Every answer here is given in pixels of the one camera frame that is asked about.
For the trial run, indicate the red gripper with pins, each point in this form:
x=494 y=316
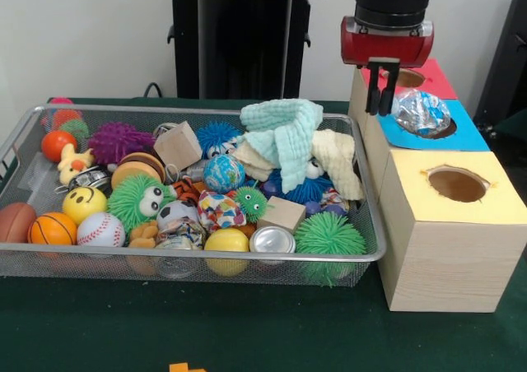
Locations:
x=387 y=44

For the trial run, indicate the clear plastic packet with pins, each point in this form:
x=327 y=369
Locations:
x=420 y=113

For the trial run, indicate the cream muslin cloth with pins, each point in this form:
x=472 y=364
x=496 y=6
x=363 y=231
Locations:
x=336 y=160

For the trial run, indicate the mint green cloth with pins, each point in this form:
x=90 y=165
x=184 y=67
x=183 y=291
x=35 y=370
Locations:
x=284 y=133

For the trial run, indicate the purple spiky toy with eyes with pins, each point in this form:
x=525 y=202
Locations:
x=119 y=141

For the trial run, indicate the green spiky ball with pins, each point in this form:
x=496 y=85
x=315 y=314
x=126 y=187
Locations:
x=132 y=201
x=329 y=236

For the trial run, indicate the black can with silver top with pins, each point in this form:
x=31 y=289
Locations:
x=90 y=179

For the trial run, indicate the yellow duck toy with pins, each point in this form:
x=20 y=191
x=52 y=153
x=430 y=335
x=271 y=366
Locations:
x=72 y=162

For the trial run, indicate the clear mesh bin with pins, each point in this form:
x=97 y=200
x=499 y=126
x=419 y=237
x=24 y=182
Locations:
x=346 y=129

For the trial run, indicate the wooden box with three holes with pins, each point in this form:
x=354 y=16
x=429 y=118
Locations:
x=445 y=257

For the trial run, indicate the plain wooden cube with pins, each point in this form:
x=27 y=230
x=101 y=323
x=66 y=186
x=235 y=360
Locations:
x=177 y=146

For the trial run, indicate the toy hamburger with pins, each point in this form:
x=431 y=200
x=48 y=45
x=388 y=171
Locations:
x=136 y=168

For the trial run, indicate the dark green tablecloth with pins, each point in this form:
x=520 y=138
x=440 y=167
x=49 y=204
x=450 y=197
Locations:
x=247 y=331

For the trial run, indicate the white baseball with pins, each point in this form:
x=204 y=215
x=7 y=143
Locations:
x=101 y=230

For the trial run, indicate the yellow smiley ball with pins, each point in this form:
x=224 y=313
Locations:
x=85 y=205

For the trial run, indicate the small orange basketball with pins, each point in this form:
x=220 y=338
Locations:
x=53 y=229

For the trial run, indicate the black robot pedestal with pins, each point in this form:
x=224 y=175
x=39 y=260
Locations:
x=247 y=43

